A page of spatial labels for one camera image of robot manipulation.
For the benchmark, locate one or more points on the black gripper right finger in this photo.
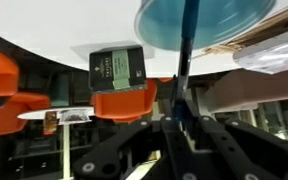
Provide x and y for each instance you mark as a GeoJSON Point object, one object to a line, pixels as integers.
{"type": "Point", "coordinates": [257, 150]}

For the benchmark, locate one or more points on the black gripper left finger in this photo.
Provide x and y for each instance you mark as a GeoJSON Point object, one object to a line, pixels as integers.
{"type": "Point", "coordinates": [110, 156]}

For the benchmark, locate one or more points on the dark blue pen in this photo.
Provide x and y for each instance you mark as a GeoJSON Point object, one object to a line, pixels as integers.
{"type": "Point", "coordinates": [185, 60]}

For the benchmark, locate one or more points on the clear plastic container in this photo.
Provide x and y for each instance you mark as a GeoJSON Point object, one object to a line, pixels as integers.
{"type": "Point", "coordinates": [73, 116]}

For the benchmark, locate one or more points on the orange armchair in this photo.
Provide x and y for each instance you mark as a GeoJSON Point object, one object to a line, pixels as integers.
{"type": "Point", "coordinates": [124, 103]}
{"type": "Point", "coordinates": [0, 76]}

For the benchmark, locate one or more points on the dark green tea box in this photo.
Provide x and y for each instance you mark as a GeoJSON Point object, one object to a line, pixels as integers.
{"type": "Point", "coordinates": [117, 68]}

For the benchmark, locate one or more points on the white round side table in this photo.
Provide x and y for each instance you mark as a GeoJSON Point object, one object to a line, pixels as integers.
{"type": "Point", "coordinates": [30, 115]}

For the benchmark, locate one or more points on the white wrapped box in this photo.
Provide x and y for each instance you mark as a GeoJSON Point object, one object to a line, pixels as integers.
{"type": "Point", "coordinates": [270, 53]}

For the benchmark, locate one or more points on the wooden sticks pile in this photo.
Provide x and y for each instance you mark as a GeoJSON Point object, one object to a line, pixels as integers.
{"type": "Point", "coordinates": [250, 35]}

